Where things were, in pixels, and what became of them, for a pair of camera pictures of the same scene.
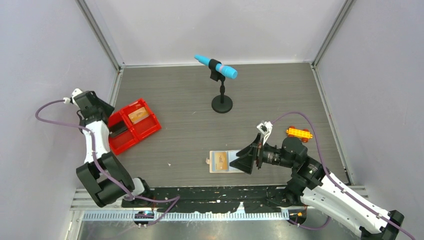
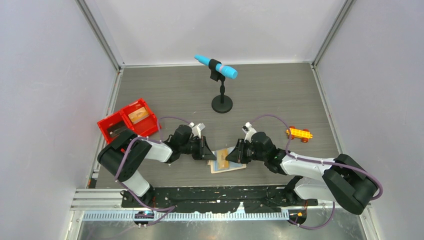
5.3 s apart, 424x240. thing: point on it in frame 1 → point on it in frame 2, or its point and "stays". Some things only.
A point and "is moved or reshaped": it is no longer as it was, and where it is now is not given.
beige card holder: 219,161 is moved or reshaped
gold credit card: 221,161 stays
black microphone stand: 221,104 stays
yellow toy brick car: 304,134 stays
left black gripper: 109,109 → 204,151
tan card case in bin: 138,115 stays
